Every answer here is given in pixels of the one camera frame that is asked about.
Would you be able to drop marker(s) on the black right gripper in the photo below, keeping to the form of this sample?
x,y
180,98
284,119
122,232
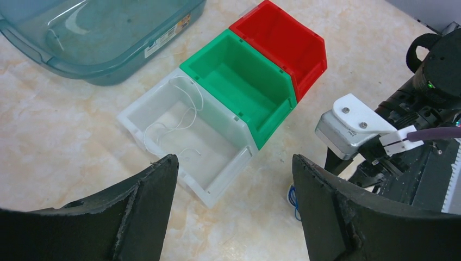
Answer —
x,y
427,177

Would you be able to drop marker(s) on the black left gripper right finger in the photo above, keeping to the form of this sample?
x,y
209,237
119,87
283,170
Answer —
x,y
342,221

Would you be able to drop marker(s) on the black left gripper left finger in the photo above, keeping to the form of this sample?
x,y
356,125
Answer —
x,y
126,221

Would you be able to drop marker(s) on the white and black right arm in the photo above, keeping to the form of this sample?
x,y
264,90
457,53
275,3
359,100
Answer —
x,y
430,99

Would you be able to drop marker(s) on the white plastic bin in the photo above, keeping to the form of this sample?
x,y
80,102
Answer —
x,y
178,116

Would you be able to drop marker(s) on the green plastic bin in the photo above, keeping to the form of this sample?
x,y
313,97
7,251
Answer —
x,y
250,85

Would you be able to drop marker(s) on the teal transparent plastic tub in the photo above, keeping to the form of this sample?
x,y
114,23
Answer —
x,y
101,42

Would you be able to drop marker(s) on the red plastic bin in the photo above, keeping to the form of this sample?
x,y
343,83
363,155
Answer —
x,y
289,44

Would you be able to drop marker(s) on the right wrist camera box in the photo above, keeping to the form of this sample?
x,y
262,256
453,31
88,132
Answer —
x,y
350,124

